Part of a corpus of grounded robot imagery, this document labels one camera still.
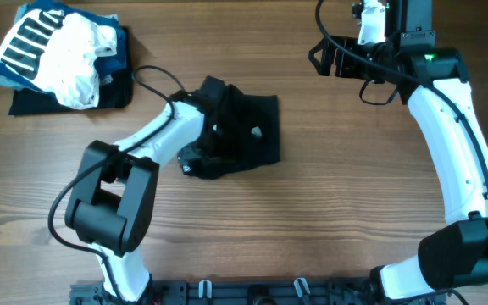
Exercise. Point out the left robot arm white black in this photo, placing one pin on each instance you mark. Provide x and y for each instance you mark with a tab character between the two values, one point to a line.
112	198

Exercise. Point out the white black printed folded shirt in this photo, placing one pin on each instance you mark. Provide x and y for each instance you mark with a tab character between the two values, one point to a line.
56	53

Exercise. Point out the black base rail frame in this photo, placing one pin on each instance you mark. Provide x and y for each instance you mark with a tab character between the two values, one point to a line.
298	291

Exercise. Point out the light grey folded garment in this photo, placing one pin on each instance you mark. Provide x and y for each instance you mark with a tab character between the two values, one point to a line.
17	82

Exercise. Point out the black folded garment bottom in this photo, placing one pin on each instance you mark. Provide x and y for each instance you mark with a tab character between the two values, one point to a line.
116	94

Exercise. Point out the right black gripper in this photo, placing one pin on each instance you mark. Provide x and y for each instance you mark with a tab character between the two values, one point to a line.
340	57

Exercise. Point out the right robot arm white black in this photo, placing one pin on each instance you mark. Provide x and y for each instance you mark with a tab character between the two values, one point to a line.
434	84

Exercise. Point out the blue folded shirt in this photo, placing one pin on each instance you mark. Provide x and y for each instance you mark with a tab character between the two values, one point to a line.
104	65

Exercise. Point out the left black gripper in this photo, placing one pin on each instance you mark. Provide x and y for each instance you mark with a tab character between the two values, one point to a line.
191	153

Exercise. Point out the black polo shirt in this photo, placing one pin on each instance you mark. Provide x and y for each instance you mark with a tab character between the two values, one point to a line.
243	129

